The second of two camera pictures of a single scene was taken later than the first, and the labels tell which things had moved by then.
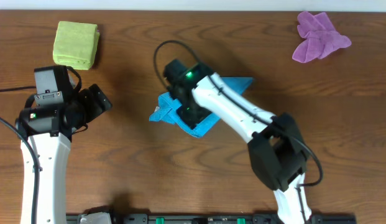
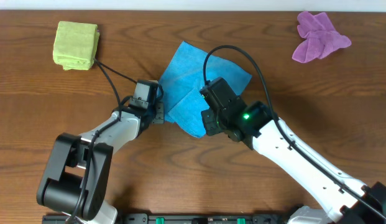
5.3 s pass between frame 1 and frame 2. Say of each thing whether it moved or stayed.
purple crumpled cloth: stayed
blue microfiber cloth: moved
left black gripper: moved
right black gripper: moved
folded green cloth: stayed
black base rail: stayed
